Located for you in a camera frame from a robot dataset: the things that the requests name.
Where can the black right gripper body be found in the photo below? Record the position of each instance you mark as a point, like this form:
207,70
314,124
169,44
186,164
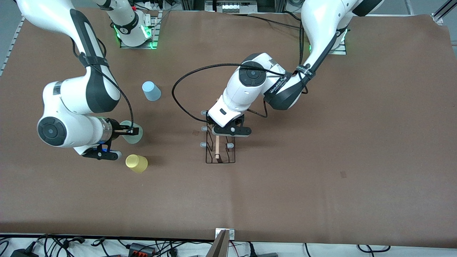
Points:
115,130

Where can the pale green plastic cup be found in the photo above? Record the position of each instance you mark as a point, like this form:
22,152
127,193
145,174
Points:
137,137

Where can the yellow plastic cup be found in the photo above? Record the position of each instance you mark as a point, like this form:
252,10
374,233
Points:
136,163

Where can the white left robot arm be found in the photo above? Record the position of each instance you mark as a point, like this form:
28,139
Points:
250,85

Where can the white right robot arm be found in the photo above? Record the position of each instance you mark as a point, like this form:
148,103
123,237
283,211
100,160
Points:
89,89

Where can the light blue plastic cup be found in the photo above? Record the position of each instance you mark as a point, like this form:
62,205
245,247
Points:
152,91

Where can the brown table cover sheet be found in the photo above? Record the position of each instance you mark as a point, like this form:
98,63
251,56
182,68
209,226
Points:
285,196

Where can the silver socket strip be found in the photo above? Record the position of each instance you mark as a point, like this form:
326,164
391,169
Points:
232,6

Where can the black orange connector box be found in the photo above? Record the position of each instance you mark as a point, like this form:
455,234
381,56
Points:
141,248

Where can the white power strip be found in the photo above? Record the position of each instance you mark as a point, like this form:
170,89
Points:
153,4

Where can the black plug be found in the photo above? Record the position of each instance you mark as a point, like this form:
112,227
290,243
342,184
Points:
251,250

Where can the black power adapter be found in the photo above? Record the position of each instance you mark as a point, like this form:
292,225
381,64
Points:
23,252

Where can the aluminium profile bar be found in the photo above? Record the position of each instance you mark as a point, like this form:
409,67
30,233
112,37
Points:
442,12

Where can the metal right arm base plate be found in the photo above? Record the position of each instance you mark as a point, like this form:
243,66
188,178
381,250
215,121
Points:
154,32

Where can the small metal bracket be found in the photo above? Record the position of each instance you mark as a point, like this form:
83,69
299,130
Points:
231,233

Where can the perforated aluminium rail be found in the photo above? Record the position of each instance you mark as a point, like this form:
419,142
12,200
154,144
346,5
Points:
10,46

